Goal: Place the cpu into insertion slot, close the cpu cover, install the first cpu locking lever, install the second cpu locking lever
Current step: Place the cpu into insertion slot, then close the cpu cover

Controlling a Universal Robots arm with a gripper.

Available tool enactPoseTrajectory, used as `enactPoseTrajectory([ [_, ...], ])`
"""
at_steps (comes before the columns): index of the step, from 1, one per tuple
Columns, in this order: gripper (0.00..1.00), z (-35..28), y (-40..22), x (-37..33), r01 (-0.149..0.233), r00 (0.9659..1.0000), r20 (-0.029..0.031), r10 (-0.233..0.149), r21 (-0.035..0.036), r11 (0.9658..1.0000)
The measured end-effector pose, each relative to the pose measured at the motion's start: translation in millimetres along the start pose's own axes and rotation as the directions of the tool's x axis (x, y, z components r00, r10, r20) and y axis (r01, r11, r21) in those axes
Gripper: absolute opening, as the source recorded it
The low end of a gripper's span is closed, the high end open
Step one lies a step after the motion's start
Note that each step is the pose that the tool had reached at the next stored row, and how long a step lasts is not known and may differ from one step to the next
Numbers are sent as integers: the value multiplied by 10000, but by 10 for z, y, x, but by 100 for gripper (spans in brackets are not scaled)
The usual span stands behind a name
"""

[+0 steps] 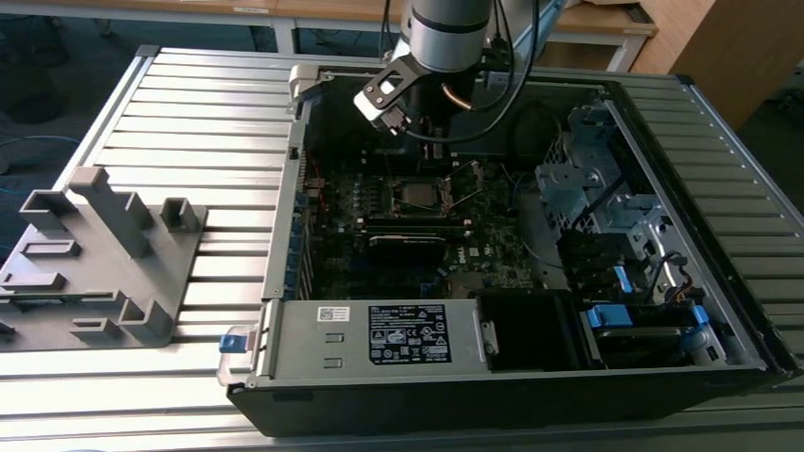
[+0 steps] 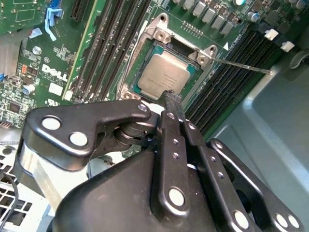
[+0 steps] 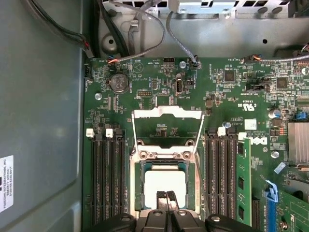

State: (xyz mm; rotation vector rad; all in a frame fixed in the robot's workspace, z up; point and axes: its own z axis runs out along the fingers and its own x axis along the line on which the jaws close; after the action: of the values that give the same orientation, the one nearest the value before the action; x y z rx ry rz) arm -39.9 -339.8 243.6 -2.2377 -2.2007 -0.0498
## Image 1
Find metal socket cover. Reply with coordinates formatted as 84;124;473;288
443;160;487;197

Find silver CPU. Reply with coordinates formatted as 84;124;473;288
401;181;445;209

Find locking lever wire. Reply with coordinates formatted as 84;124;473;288
447;189;489;212

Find CPU socket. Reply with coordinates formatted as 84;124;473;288
389;176;459;219

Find black RAM slot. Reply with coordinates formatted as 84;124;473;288
367;224;471;237
365;215;471;228

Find pale blue teach pendant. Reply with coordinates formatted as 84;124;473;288
508;0;564;57

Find beige case foot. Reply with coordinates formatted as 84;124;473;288
287;64;323;115

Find metal disk bay cage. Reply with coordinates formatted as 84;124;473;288
532;101;675;249

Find green motherboard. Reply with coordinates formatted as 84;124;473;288
293;149;571;301

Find gray plastic card guide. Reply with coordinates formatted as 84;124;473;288
515;190;567;291

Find black graphics card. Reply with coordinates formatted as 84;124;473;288
367;234;451;267

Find wooden desk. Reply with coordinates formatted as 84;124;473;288
0;0;660;73

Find gray chipset heatsink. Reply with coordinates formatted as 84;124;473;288
449;271;489;292

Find wooden cabinet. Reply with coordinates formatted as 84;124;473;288
629;0;804;131

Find blue disk carrier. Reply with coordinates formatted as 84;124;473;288
580;303;717;371

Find silver power supply unit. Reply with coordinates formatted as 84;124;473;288
251;299;491;380

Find blue case latch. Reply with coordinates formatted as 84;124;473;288
215;323;260;386

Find gray parts rack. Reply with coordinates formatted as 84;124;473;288
0;165;209;352

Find black PC case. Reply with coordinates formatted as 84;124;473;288
216;63;804;439

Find black camera cable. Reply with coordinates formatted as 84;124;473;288
401;0;543;145
489;0;508;51

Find colored wire bundle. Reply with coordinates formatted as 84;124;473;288
663;280;703;305

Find blue floor cable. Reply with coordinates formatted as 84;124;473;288
0;133;84;199

